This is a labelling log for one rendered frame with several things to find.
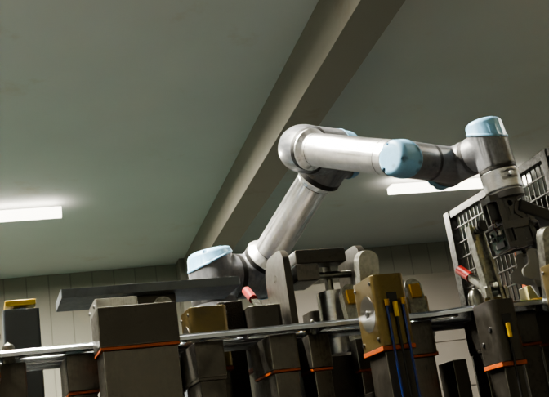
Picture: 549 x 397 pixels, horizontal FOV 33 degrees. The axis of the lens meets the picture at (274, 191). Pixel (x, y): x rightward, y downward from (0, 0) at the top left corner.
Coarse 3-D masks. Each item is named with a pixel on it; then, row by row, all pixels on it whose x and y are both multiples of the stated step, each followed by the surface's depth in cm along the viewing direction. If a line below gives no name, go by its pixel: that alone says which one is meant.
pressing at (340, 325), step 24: (432, 312) 167; (456, 312) 167; (192, 336) 153; (216, 336) 155; (240, 336) 164; (264, 336) 168; (336, 336) 176; (0, 360) 153; (24, 360) 157; (48, 360) 161
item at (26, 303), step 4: (16, 300) 186; (20, 300) 187; (24, 300) 187; (28, 300) 187; (32, 300) 187; (4, 304) 187; (8, 304) 186; (12, 304) 186; (16, 304) 186; (20, 304) 186; (24, 304) 186; (28, 304) 187; (32, 304) 187; (4, 308) 188; (8, 308) 187; (12, 308) 188; (16, 308) 188; (20, 308) 188; (24, 308) 188
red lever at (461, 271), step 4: (456, 268) 212; (460, 268) 211; (464, 268) 210; (456, 272) 212; (460, 272) 210; (464, 272) 209; (468, 272) 208; (464, 276) 208; (468, 276) 207; (472, 276) 206; (468, 280) 207; (472, 280) 205; (476, 280) 204; (476, 284) 204; (480, 284) 202; (492, 288) 199; (492, 292) 198; (496, 292) 198; (496, 296) 198
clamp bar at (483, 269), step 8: (480, 224) 202; (472, 232) 203; (480, 232) 202; (472, 240) 203; (480, 240) 204; (472, 248) 203; (480, 248) 203; (488, 248) 202; (480, 256) 201; (488, 256) 202; (480, 264) 200; (488, 264) 202; (480, 272) 200; (488, 272) 201; (496, 272) 200; (480, 280) 200; (488, 280) 199; (496, 280) 200; (496, 288) 200; (504, 296) 198
